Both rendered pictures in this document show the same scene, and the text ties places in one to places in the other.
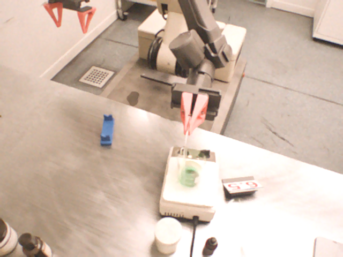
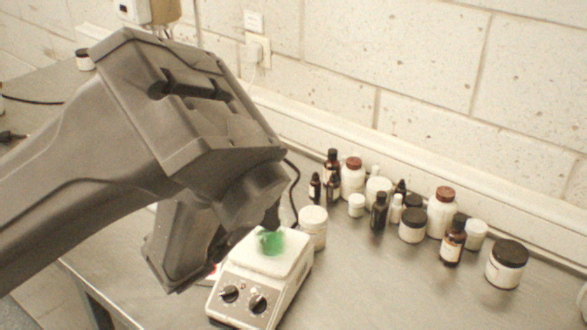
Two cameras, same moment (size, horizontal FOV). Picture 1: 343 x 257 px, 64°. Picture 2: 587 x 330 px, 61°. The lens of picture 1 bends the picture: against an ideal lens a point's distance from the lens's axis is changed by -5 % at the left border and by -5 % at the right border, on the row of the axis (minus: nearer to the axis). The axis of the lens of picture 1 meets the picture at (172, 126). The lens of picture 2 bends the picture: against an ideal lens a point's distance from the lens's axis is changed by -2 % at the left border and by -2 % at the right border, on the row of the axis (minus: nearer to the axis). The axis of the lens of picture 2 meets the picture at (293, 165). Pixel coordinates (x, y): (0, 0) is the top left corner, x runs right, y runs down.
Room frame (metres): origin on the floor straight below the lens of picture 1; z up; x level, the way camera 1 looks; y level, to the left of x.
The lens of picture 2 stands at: (0.98, 0.22, 1.50)
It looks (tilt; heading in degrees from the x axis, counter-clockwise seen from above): 35 degrees down; 199
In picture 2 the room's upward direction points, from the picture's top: straight up
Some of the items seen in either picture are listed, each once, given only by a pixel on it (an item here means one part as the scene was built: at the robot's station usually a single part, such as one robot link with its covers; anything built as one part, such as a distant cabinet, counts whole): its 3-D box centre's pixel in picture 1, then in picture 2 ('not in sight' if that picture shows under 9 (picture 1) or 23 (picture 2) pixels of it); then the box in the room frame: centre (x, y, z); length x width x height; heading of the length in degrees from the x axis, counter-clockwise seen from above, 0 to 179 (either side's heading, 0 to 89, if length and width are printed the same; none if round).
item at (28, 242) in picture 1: (34, 247); (455, 237); (0.17, 0.28, 0.80); 0.04 x 0.04 x 0.11
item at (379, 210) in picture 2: not in sight; (379, 209); (0.12, 0.12, 0.79); 0.04 x 0.04 x 0.09
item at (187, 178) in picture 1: (189, 168); (272, 234); (0.35, -0.04, 0.88); 0.07 x 0.06 x 0.08; 77
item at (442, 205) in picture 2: not in sight; (441, 211); (0.10, 0.24, 0.80); 0.06 x 0.06 x 0.11
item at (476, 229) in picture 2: not in sight; (473, 234); (0.12, 0.32, 0.78); 0.05 x 0.05 x 0.05
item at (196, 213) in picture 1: (190, 181); (264, 272); (0.37, -0.05, 0.79); 0.22 x 0.13 x 0.08; 175
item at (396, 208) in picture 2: not in sight; (396, 208); (0.09, 0.15, 0.79); 0.03 x 0.03 x 0.07
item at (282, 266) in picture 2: (191, 181); (269, 247); (0.34, -0.05, 0.83); 0.12 x 0.12 x 0.01; 85
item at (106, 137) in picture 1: (106, 128); not in sight; (0.55, 0.20, 0.77); 0.10 x 0.03 x 0.04; 5
